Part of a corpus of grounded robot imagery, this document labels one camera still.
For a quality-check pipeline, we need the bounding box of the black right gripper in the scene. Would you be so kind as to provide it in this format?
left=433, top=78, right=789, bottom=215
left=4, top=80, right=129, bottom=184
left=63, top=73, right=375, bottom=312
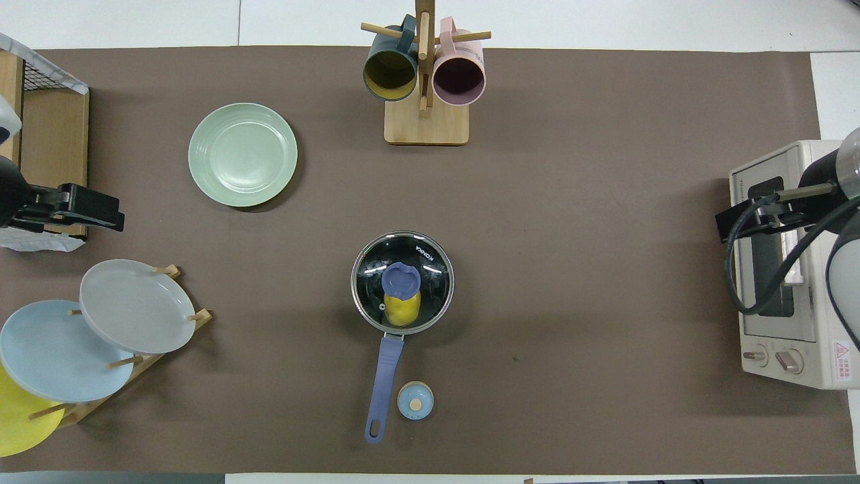
left=716, top=149, right=846, bottom=244

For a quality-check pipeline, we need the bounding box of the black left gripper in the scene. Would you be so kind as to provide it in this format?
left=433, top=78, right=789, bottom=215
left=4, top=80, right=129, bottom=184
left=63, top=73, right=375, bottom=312
left=0, top=156, right=126, bottom=233

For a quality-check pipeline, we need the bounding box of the glass lid with blue knob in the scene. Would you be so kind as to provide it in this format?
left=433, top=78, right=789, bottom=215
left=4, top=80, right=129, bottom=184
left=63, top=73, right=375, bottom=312
left=350, top=231, right=456, bottom=335

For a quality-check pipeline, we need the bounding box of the yellow lemon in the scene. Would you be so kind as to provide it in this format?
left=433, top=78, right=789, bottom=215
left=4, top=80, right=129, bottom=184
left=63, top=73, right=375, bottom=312
left=383, top=289, right=422, bottom=328

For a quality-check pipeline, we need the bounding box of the grey plate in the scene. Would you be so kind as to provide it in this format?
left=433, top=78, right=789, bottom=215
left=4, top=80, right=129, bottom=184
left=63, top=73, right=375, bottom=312
left=79, top=259, right=197, bottom=355

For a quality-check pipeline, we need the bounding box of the light blue plate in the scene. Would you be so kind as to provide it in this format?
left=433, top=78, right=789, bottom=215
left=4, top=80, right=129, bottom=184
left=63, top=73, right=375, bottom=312
left=0, top=300, right=135, bottom=403

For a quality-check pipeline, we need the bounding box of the pale green plate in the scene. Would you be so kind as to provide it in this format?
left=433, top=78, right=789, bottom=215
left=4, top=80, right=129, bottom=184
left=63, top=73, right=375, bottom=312
left=188, top=103, right=298, bottom=208

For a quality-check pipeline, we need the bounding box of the wooden plate rack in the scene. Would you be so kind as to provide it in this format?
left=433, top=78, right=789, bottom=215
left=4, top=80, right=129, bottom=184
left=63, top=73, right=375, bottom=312
left=27, top=264, right=212, bottom=428

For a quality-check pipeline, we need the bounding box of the yellow plate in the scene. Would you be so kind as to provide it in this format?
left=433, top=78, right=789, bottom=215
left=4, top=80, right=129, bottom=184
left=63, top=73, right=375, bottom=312
left=0, top=363, right=66, bottom=458

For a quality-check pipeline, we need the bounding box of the white crumpled paper sheet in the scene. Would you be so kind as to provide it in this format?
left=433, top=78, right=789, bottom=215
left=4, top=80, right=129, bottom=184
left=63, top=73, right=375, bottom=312
left=0, top=225, right=85, bottom=253

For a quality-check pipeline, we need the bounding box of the white toaster oven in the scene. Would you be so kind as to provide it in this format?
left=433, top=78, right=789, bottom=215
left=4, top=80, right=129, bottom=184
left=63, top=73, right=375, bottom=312
left=729, top=140, right=860, bottom=391

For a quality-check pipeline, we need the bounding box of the white checkered cloth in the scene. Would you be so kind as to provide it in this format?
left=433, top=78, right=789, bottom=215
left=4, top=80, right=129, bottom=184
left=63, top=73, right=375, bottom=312
left=0, top=32, right=89, bottom=95

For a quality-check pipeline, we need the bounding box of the light bamboo board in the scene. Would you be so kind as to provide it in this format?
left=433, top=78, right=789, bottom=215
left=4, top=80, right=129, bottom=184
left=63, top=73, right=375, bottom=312
left=0, top=50, right=25, bottom=162

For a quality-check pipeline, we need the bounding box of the brown table mat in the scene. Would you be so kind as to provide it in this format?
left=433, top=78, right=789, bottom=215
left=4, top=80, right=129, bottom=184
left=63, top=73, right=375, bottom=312
left=0, top=46, right=857, bottom=475

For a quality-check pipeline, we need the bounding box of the pink mug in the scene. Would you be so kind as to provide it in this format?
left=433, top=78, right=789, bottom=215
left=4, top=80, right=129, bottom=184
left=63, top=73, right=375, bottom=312
left=432, top=17, right=486, bottom=107

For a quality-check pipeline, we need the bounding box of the teal mug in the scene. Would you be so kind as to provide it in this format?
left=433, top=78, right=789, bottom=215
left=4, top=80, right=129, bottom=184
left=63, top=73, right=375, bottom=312
left=363, top=15, right=419, bottom=102

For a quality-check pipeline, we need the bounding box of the wooden mug tree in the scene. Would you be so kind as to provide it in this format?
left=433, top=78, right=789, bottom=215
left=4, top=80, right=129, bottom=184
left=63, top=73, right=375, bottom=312
left=361, top=0, right=491, bottom=145

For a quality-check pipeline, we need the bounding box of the black right arm gripper cable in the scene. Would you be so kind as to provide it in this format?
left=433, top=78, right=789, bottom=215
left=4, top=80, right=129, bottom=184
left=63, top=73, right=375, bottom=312
left=724, top=188, right=860, bottom=317

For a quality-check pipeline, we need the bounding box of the dark pot with blue handle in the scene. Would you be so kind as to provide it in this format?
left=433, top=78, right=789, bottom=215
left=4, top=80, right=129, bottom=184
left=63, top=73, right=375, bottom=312
left=350, top=231, right=456, bottom=444

